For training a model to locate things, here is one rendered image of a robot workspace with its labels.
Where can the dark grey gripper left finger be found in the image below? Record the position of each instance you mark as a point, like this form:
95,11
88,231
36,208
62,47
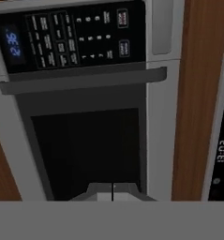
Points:
99,191

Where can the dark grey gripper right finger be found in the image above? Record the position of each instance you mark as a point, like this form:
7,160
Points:
126,191

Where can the black microwave door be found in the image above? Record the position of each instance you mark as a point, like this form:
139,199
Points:
85,146

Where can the silver microwave oven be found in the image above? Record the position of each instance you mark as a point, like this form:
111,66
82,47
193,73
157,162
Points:
85,37

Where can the brown wooden cupboard panel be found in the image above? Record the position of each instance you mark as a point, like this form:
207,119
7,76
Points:
197,103
2,172

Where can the silver black oven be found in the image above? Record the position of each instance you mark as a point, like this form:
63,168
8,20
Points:
222,150

